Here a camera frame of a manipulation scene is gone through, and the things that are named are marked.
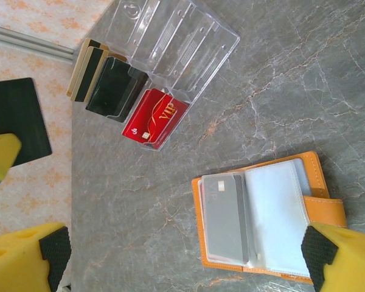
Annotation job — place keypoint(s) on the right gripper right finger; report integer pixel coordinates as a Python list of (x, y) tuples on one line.
[(349, 261)]

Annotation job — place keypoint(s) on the orange leather card holder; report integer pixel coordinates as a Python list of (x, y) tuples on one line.
[(325, 210)]

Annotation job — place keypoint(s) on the aluminium frame post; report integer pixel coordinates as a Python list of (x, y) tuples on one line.
[(33, 45)]

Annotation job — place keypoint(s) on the red VIP card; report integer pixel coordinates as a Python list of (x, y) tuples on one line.
[(158, 121)]

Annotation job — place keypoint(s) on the gold card black stripe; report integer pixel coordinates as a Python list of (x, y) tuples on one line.
[(81, 65), (88, 79)]

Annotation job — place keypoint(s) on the silver VIP card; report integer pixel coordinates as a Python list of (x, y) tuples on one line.
[(225, 219)]

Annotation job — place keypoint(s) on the clear acrylic card organizer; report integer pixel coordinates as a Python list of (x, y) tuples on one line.
[(185, 45)]

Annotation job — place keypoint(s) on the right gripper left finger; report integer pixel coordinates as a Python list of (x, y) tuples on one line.
[(18, 261)]

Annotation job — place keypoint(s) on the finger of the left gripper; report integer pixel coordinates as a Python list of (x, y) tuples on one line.
[(1, 152)]

